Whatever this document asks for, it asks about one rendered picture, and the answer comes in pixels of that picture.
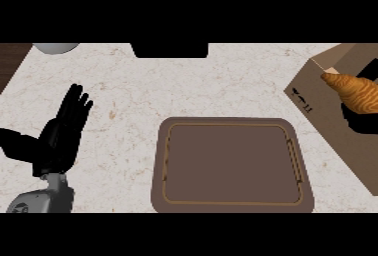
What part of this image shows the black appliance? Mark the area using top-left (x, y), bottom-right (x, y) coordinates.
top-left (131, 43), bottom-right (212, 59)

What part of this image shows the brown cardboard box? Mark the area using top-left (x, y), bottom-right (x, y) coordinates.
top-left (284, 43), bottom-right (378, 197)

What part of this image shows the brown rectangular tray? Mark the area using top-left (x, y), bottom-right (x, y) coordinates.
top-left (151, 116), bottom-right (317, 214)

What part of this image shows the golden brown croissant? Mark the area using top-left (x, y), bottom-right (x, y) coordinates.
top-left (321, 72), bottom-right (378, 115)

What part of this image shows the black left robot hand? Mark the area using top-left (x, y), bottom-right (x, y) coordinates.
top-left (0, 83), bottom-right (95, 178)

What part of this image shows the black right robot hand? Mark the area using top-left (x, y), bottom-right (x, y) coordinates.
top-left (340, 58), bottom-right (378, 135)

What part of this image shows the dark brown wooden panel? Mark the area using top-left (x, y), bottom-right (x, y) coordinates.
top-left (0, 43), bottom-right (35, 95)

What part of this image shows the grey round bowl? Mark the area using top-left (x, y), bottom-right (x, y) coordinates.
top-left (32, 43), bottom-right (80, 55)

